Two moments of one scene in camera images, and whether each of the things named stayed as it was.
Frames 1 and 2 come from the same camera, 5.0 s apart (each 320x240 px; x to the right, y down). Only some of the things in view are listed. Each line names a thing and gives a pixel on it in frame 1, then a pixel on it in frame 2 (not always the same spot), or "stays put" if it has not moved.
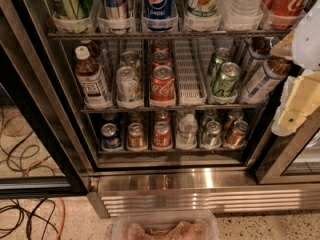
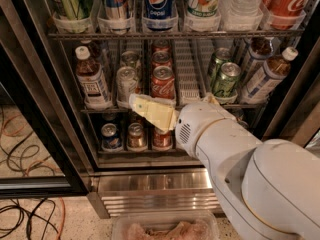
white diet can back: (130, 58) stays put
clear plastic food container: (165, 225) stays put
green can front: (228, 81) stays put
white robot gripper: (308, 42) → (199, 120)
